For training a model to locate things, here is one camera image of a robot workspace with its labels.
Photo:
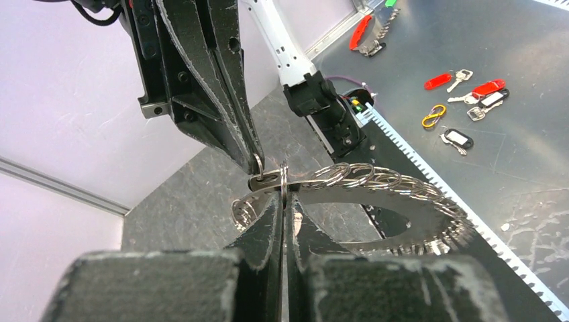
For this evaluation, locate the key with red tag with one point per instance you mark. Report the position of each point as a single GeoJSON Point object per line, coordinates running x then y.
{"type": "Point", "coordinates": [475, 95]}

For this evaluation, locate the white toothed cable duct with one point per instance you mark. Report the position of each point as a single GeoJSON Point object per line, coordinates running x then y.
{"type": "Point", "coordinates": [554, 304]}

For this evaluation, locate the aluminium corner profile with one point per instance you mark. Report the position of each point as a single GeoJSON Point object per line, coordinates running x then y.
{"type": "Point", "coordinates": [55, 185]}

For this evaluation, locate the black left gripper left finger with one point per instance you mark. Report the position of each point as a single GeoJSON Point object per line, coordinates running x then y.
{"type": "Point", "coordinates": [241, 282]}

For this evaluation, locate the orange carabiner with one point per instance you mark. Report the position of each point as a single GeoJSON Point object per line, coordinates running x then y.
{"type": "Point", "coordinates": [433, 117]}

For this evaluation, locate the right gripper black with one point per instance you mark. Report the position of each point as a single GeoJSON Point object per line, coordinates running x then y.
{"type": "Point", "coordinates": [191, 64]}

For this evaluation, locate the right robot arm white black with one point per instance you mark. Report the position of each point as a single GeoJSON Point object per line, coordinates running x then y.
{"type": "Point", "coordinates": [308, 92]}

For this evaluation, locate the red tag key pair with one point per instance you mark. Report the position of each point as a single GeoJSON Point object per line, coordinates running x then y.
{"type": "Point", "coordinates": [448, 77]}

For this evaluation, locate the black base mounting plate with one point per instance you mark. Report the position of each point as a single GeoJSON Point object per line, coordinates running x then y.
{"type": "Point", "coordinates": [367, 137]}

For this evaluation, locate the key with black tag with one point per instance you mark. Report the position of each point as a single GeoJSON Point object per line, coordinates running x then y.
{"type": "Point", "coordinates": [458, 140]}

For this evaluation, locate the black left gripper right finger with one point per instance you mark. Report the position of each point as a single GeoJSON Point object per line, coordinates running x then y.
{"type": "Point", "coordinates": [328, 283]}

